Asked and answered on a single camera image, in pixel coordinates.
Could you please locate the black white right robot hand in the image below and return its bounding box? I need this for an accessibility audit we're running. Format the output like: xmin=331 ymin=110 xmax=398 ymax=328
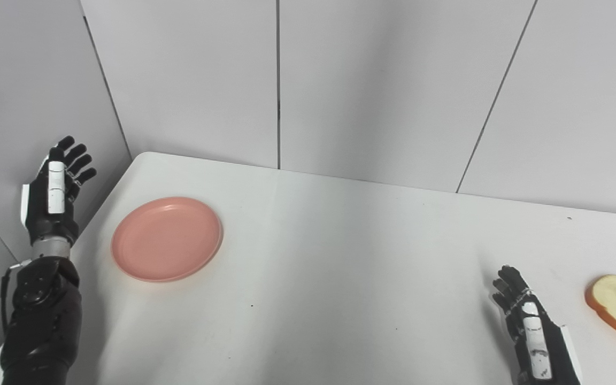
xmin=491 ymin=265 xmax=582 ymax=385

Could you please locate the pink round plate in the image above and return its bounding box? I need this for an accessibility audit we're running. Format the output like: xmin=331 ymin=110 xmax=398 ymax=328
xmin=111 ymin=197 xmax=224 ymax=283

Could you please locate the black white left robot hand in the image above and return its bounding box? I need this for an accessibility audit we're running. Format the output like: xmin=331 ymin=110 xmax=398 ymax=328
xmin=19 ymin=136 xmax=97 ymax=247

